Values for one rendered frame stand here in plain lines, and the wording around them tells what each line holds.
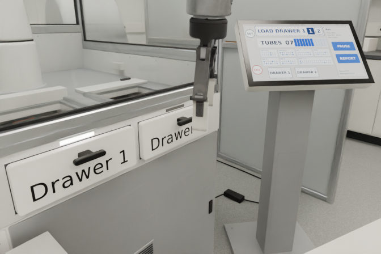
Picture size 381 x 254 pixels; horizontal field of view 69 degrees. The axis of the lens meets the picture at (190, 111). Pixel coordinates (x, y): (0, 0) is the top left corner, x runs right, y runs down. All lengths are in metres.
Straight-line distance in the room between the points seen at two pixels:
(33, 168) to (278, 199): 1.13
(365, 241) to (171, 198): 0.59
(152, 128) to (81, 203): 0.26
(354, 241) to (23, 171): 0.61
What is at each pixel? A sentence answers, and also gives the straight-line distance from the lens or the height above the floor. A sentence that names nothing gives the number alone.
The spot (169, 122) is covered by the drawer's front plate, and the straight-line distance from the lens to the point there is 0.82.
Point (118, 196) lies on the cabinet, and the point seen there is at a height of 0.74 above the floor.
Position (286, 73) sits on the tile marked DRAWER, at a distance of 1.14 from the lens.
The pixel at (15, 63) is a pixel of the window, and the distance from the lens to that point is 0.62.
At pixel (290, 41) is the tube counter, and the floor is 1.11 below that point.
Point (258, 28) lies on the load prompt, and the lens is 1.22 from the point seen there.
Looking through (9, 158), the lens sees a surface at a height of 0.94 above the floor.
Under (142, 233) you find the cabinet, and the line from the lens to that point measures 0.94.
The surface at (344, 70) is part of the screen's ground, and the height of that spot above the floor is 1.01.
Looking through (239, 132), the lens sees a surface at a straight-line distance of 2.39.
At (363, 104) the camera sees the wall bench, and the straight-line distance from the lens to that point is 3.28.
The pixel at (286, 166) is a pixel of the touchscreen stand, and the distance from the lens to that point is 1.38.
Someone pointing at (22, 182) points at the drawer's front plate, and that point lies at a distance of 0.64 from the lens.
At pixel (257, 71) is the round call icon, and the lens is 1.10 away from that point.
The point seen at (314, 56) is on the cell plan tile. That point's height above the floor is 1.06.
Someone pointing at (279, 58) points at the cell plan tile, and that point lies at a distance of 1.16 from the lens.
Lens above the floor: 1.18
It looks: 18 degrees down
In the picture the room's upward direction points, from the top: straight up
